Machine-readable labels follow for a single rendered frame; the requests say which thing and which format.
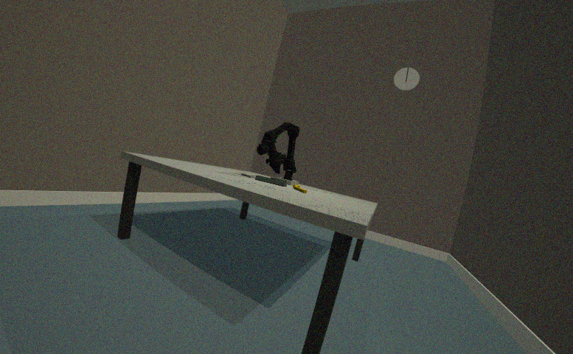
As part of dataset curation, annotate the grey keyboard with white letter keys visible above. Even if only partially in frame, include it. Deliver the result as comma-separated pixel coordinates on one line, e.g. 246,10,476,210
255,176,288,187

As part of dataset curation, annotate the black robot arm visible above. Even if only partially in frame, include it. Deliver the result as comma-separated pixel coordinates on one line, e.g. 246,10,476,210
257,122,299,181

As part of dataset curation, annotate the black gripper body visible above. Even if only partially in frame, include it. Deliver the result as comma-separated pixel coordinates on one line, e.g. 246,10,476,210
266,150,285,165

